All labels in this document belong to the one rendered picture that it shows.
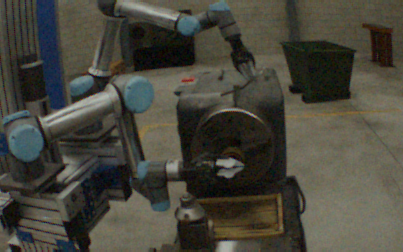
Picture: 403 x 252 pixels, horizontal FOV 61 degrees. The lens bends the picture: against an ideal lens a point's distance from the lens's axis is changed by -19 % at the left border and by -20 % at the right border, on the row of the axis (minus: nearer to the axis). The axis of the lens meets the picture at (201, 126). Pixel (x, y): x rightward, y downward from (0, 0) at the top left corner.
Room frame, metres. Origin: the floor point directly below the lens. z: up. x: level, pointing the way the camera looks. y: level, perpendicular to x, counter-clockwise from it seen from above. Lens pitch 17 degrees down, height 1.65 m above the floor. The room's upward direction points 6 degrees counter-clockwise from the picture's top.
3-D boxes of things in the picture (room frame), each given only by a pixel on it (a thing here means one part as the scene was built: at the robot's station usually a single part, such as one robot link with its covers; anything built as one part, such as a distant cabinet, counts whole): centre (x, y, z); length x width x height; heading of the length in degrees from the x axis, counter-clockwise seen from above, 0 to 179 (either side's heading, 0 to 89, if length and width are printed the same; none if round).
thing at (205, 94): (1.91, -0.16, 1.06); 0.59 x 0.48 x 0.39; 171
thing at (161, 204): (1.35, 0.19, 0.98); 0.11 x 0.08 x 0.11; 33
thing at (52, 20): (7.35, 3.45, 1.18); 4.12 x 0.80 x 2.35; 43
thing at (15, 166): (1.19, 0.64, 1.21); 0.15 x 0.15 x 0.10
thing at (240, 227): (1.27, -0.08, 0.89); 0.36 x 0.30 x 0.04; 81
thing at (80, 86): (1.67, 0.50, 1.33); 0.13 x 0.12 x 0.14; 163
